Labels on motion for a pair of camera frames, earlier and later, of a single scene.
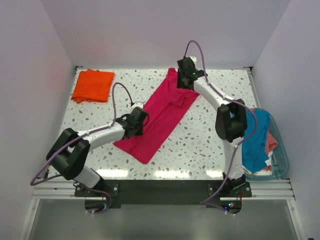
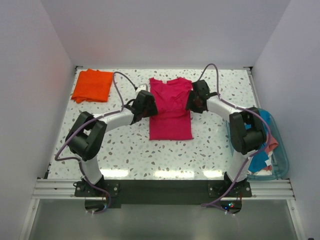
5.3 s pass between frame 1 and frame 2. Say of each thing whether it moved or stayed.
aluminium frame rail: stayed
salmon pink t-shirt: stayed
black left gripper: moved
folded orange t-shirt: stayed
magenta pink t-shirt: moved
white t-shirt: stayed
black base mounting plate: stayed
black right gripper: moved
